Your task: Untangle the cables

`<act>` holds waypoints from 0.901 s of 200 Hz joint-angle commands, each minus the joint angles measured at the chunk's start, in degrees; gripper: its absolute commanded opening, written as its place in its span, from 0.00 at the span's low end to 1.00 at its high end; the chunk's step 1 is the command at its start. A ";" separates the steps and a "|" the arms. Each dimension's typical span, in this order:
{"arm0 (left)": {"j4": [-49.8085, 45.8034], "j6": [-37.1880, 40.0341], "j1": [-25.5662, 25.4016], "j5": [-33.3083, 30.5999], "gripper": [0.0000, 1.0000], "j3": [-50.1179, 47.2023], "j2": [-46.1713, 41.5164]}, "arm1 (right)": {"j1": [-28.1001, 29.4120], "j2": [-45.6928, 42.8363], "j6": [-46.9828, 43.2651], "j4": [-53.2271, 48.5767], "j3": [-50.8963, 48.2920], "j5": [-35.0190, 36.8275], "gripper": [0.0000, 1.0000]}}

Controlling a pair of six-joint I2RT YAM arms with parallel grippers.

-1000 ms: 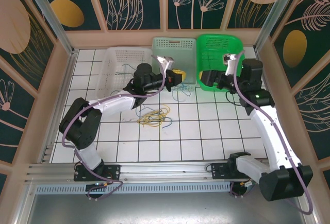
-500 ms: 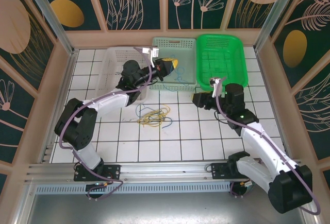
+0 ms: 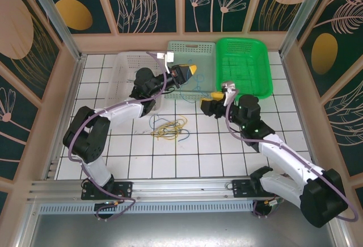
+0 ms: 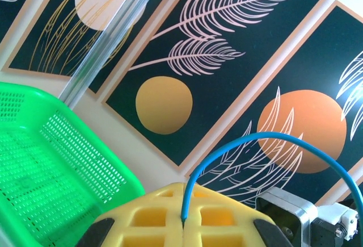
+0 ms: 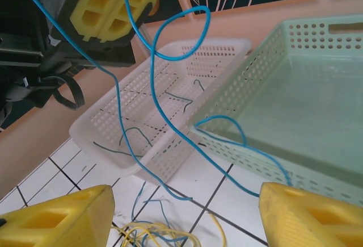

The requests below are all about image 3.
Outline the blue cable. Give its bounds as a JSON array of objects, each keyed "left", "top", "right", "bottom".
[{"left": 179, "top": 58, "right": 208, "bottom": 104}]

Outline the pale mint plastic basket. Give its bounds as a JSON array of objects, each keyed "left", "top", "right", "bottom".
[{"left": 164, "top": 40, "right": 218, "bottom": 102}]

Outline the white plastic basket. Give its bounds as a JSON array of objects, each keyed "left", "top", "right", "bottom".
[{"left": 105, "top": 51, "right": 168, "bottom": 111}]

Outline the bright green plastic basket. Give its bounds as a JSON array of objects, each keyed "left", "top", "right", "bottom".
[{"left": 215, "top": 37, "right": 273, "bottom": 100}]

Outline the grey metal floor plate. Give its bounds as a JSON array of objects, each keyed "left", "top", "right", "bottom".
[{"left": 16, "top": 212, "right": 350, "bottom": 247}]

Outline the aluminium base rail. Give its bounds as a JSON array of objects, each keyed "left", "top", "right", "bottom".
[{"left": 27, "top": 174, "right": 338, "bottom": 202}]

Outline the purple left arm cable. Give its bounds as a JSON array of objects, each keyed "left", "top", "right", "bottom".
[{"left": 67, "top": 51, "right": 171, "bottom": 223}]

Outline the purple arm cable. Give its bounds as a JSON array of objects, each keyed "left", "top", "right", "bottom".
[
  {"left": 225, "top": 87, "right": 358, "bottom": 223},
  {"left": 67, "top": 51, "right": 171, "bottom": 223}
]

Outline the slotted grey cable duct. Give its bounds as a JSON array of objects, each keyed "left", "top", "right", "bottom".
[{"left": 38, "top": 200, "right": 256, "bottom": 216}]

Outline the aluminium corner post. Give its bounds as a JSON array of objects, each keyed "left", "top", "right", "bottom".
[
  {"left": 24, "top": 0, "right": 86, "bottom": 60},
  {"left": 279, "top": 0, "right": 331, "bottom": 57}
]

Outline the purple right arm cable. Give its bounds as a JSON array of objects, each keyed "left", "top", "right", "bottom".
[{"left": 225, "top": 87, "right": 358, "bottom": 223}]

